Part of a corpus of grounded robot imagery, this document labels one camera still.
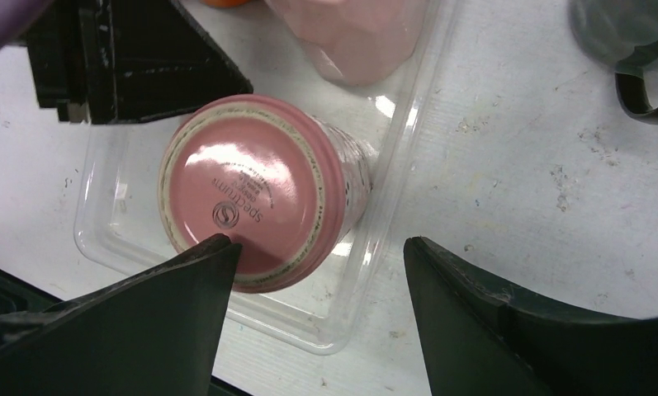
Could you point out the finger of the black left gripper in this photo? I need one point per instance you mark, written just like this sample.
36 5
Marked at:
126 62

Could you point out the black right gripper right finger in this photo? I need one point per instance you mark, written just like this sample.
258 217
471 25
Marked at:
481 334

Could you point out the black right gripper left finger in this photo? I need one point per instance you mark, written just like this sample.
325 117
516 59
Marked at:
155 333

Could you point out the pink ghost pattern mug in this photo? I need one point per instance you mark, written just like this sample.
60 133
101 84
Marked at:
285 185

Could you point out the dark grey mug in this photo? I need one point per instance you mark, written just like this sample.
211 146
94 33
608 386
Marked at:
623 36

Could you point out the orange mug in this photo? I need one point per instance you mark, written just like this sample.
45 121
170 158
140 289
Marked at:
224 3

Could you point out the light pink faceted mug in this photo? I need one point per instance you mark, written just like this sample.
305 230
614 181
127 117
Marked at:
354 42

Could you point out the clear plastic tray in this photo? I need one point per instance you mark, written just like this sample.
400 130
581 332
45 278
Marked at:
117 222

